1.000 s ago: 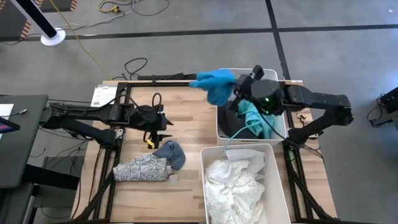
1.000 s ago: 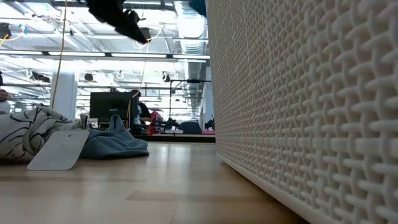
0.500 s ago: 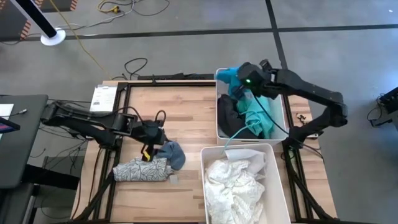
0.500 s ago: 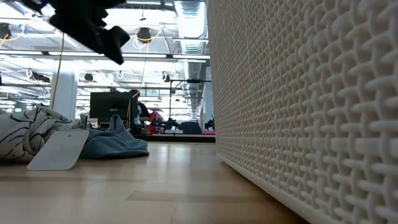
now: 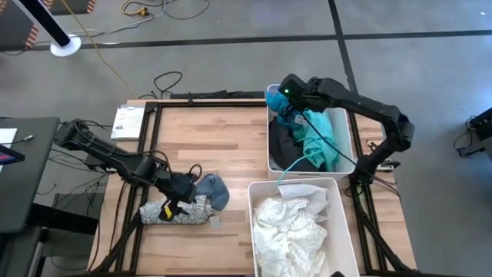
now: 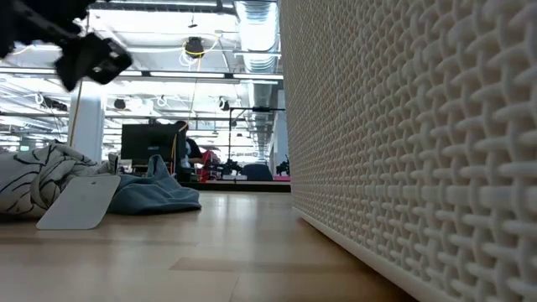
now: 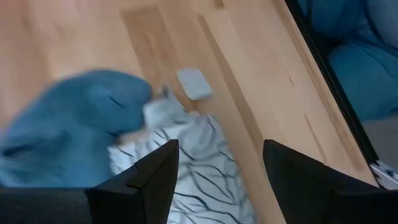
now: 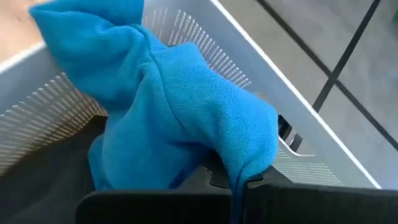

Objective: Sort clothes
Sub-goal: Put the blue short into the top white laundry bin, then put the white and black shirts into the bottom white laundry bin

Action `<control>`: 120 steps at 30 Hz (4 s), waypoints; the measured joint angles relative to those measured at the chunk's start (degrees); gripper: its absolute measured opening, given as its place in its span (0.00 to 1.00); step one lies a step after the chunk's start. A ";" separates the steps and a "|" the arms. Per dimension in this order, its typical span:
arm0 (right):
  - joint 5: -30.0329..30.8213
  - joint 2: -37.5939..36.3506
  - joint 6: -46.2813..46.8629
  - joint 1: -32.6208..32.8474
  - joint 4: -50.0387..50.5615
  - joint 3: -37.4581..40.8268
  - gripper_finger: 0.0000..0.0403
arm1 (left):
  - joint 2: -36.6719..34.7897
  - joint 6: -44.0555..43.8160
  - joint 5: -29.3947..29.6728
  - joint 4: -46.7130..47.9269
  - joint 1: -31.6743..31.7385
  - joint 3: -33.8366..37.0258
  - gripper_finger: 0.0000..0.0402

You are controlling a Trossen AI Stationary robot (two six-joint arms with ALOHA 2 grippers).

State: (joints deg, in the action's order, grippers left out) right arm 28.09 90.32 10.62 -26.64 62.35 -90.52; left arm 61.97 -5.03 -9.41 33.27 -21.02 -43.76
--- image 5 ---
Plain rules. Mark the slate blue garment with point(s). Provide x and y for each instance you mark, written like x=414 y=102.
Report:
x=215 y=190

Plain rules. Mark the white basket holding dark clothes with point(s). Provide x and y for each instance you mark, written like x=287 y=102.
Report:
x=344 y=131

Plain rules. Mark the dark grey smooth garment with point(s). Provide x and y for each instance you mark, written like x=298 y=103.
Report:
x=282 y=148

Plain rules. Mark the tablet screen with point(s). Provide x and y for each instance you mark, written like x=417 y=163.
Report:
x=9 y=155

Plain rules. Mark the wooden table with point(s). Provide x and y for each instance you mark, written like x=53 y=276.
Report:
x=148 y=127

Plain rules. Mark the black garment with colourful print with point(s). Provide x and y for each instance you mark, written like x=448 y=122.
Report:
x=175 y=211

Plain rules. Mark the white paper sheet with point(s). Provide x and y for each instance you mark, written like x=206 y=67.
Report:
x=7 y=136

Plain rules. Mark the white leaf-patterned cloth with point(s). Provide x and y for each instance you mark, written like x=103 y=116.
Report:
x=196 y=213

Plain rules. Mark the black desk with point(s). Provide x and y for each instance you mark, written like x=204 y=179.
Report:
x=27 y=184

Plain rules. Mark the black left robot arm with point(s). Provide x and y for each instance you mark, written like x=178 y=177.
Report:
x=107 y=154

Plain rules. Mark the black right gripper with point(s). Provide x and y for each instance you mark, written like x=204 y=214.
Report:
x=303 y=94

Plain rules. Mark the dark grey coarse-weave garment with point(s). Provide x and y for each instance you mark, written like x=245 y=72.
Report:
x=312 y=166

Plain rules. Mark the white paper booklet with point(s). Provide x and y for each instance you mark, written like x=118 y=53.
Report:
x=127 y=123

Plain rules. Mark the smooth white garment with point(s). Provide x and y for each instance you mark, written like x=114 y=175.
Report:
x=307 y=196

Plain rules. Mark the black power strip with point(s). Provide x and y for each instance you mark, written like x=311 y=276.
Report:
x=219 y=94

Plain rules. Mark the white button shirt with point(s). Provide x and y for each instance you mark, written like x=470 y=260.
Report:
x=284 y=238

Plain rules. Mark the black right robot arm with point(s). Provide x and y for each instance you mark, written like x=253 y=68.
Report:
x=376 y=111

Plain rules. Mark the dark mat with orange stripes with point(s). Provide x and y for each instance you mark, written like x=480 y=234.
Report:
x=15 y=27

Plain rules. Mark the white pole with round base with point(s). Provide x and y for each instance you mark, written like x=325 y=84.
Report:
x=57 y=38

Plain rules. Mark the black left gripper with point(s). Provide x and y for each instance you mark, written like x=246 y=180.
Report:
x=178 y=188

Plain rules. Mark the teal garment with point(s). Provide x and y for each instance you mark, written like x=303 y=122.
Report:
x=319 y=142

